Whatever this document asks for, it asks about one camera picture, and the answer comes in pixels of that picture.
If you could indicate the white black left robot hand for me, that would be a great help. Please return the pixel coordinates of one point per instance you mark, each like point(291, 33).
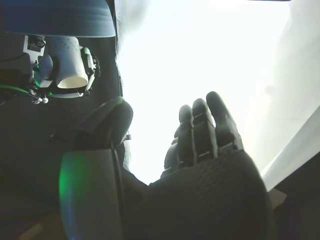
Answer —
point(205, 200)

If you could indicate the white paper cup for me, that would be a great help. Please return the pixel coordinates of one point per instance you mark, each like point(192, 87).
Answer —
point(68, 62)

